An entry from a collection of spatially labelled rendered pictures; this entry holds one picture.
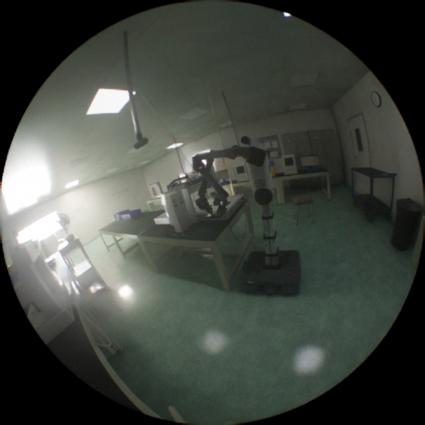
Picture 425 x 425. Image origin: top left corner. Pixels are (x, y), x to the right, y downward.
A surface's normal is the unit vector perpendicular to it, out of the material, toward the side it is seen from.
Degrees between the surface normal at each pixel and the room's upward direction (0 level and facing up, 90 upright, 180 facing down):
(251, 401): 0
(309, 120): 90
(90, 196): 90
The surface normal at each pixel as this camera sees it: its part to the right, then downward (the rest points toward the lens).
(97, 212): 0.85, -0.07
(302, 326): -0.26, -0.92
